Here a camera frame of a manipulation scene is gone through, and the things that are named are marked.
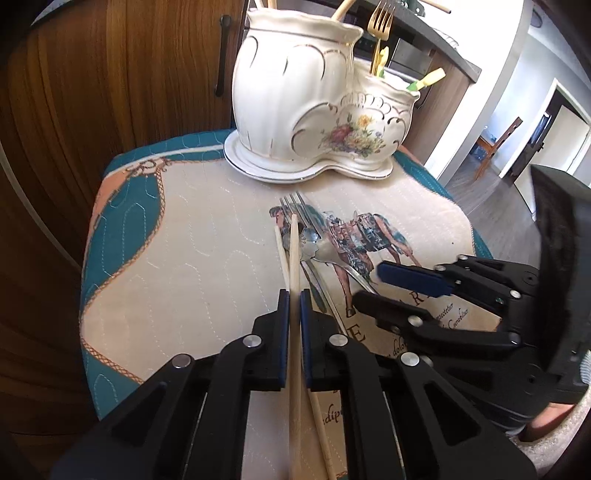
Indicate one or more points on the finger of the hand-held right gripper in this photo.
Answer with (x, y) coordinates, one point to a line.
(411, 279)
(392, 318)

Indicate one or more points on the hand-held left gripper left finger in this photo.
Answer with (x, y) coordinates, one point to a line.
(282, 332)

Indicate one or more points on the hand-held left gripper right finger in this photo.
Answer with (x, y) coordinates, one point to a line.
(306, 332)

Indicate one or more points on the silver metal fork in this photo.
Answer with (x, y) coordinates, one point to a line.
(323, 251)
(330, 309)

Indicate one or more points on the wooden chopstick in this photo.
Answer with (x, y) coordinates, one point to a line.
(282, 258)
(342, 9)
(294, 258)

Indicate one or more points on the yellow plastic fork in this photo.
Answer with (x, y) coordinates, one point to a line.
(431, 77)

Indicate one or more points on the yellow plastic spoon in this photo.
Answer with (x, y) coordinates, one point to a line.
(381, 60)

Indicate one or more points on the white floral ceramic utensil holder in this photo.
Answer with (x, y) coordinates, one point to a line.
(277, 92)

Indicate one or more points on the gold metal fork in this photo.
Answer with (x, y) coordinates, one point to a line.
(381, 23)

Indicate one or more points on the person's right hand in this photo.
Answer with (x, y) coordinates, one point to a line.
(549, 420)

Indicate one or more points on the printed quilted mat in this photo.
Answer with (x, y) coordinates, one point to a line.
(184, 258)

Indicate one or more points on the wooden chair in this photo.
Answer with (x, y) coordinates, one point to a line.
(508, 134)

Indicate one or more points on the white ceramic holder tray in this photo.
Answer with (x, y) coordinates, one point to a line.
(258, 167)

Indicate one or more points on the grey kitchen countertop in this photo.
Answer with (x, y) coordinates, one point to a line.
(464, 67)

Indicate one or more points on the stainless steel built-in oven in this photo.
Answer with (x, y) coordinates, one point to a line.
(401, 50)

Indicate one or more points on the ceiling lamp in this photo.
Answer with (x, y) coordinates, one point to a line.
(536, 21)

